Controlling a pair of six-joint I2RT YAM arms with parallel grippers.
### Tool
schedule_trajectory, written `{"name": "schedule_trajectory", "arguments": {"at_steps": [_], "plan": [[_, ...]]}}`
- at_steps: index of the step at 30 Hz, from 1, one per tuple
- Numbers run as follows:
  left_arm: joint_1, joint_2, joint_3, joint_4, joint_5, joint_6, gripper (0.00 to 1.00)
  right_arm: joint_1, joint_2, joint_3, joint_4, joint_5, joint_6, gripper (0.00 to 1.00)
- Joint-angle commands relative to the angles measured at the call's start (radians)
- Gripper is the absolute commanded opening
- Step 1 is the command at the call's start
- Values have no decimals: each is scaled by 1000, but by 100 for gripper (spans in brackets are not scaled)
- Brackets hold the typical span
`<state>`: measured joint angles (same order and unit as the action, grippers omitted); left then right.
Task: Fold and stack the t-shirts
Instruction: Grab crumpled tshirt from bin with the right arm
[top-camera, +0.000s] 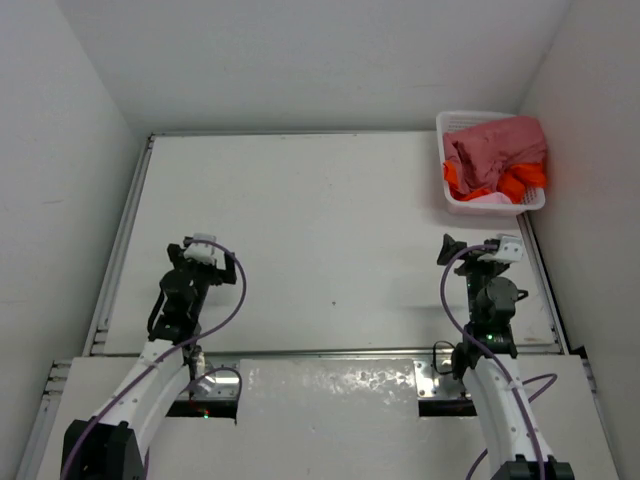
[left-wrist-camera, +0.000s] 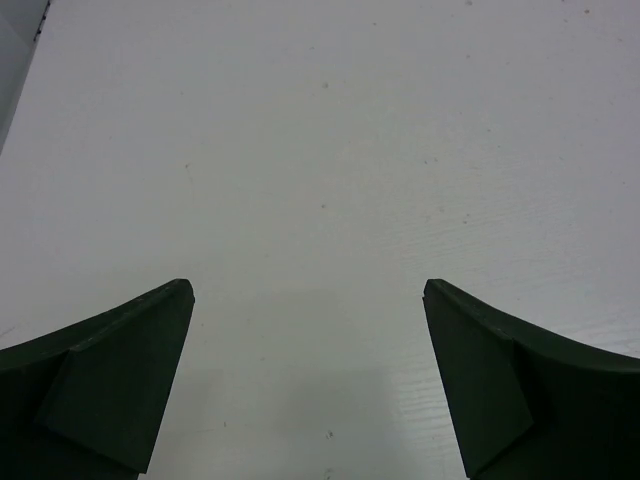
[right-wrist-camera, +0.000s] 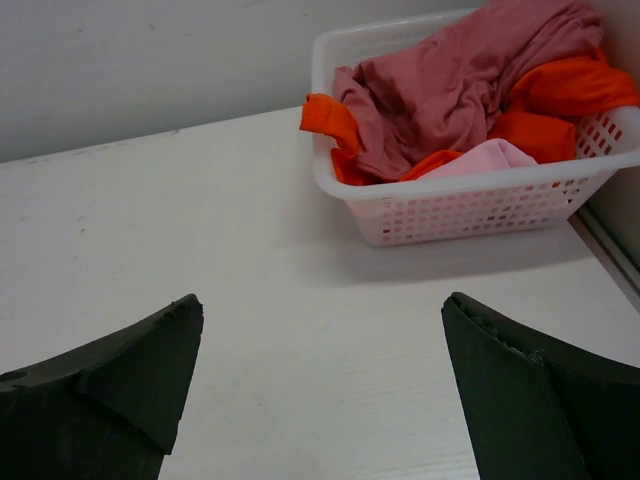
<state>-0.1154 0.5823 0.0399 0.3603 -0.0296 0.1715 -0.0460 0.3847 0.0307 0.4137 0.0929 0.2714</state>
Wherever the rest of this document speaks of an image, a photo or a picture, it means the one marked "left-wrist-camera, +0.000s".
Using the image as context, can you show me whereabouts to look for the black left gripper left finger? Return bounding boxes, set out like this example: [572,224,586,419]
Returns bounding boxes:
[1,279,195,479]

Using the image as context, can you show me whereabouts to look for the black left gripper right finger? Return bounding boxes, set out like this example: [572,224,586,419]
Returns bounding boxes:
[423,279,639,479]

